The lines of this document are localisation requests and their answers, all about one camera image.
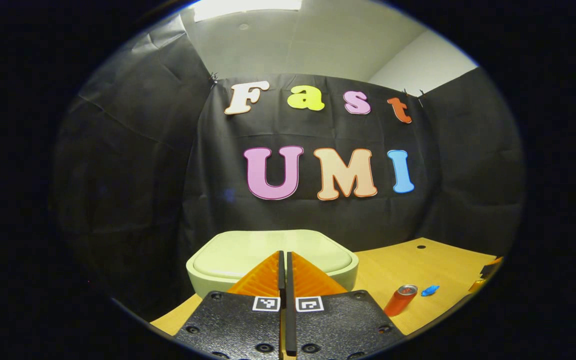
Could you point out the green desktop garbage bin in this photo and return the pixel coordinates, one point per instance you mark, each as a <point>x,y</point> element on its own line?
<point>238,250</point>

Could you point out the black backdrop cloth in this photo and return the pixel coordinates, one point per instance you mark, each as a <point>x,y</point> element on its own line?
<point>318,220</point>

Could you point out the red pop can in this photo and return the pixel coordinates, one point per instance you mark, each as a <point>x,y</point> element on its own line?
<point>398,302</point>

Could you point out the wooden desktop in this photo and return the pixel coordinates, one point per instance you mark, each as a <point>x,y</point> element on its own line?
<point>418,265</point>

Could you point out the blue paper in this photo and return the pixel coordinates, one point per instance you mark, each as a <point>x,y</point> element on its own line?
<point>429,290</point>

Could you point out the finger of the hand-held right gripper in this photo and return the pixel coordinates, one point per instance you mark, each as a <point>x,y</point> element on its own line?
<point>490,269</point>
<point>478,286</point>

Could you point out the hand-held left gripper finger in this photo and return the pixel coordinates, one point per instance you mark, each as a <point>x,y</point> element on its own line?
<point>290,300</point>
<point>281,275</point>

